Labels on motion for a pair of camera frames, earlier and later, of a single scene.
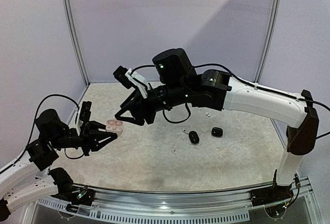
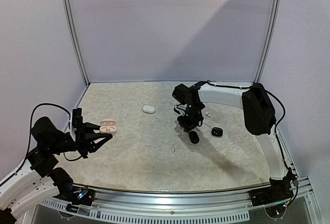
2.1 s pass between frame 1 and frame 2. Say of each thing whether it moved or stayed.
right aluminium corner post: stayed
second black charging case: stayed
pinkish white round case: moved
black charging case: stayed
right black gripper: moved
